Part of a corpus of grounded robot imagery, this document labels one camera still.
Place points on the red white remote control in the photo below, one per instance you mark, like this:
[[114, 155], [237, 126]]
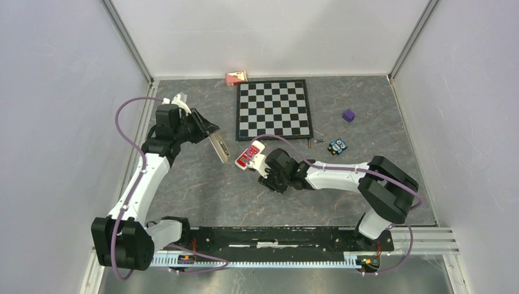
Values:
[[255, 148]]

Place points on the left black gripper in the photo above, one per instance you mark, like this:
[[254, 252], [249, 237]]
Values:
[[204, 128]]

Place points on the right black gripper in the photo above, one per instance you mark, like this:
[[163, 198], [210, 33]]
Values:
[[268, 182]]

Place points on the black white chessboard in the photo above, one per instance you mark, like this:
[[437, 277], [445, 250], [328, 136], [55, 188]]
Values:
[[275, 107]]

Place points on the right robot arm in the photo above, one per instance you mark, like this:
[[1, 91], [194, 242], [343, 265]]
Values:
[[389, 191]]

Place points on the beige remote control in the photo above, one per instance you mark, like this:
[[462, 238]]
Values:
[[220, 146]]

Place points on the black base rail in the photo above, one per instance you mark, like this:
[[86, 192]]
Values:
[[254, 244]]

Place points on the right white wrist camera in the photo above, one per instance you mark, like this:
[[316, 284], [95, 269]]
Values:
[[259, 164]]

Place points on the red orange small box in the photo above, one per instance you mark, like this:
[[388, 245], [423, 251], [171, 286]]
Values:
[[235, 78]]

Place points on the white slotted cable duct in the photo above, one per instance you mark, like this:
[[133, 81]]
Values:
[[180, 259]]

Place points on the blue owl toy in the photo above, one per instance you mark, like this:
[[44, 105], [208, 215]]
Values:
[[337, 146]]

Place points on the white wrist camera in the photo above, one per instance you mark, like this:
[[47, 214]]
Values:
[[179, 100], [259, 164]]

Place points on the purple cube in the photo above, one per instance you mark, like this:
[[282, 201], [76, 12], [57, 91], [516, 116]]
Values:
[[348, 115]]

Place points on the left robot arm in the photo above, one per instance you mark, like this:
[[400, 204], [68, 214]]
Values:
[[121, 239]]

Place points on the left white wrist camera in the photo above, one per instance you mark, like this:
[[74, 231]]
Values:
[[179, 100]]

